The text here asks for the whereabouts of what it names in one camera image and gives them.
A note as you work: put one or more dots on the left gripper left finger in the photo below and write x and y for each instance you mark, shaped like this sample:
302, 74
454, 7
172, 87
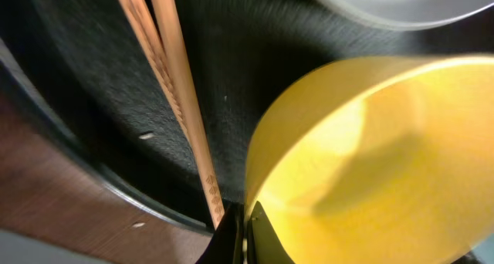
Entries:
225, 246

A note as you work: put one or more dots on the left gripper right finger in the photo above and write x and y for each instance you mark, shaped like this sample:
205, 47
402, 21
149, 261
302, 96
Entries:
262, 243

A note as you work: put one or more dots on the yellow bowl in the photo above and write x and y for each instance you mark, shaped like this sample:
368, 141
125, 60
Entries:
380, 159

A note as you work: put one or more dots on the grey round plate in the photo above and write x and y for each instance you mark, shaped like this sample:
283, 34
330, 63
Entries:
407, 15

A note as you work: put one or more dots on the grey plastic dishwasher rack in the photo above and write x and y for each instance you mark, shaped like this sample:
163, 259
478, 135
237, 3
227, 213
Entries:
18, 249

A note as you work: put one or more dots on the round black serving tray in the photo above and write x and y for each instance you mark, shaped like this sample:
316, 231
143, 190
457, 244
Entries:
78, 69

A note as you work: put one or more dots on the wooden chopstick lower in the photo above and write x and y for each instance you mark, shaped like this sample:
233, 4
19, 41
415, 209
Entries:
180, 72

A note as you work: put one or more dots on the wooden chopstick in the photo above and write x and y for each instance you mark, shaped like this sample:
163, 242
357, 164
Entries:
180, 72
140, 19

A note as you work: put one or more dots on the wooden chopstick upper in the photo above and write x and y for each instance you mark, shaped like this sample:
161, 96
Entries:
140, 19

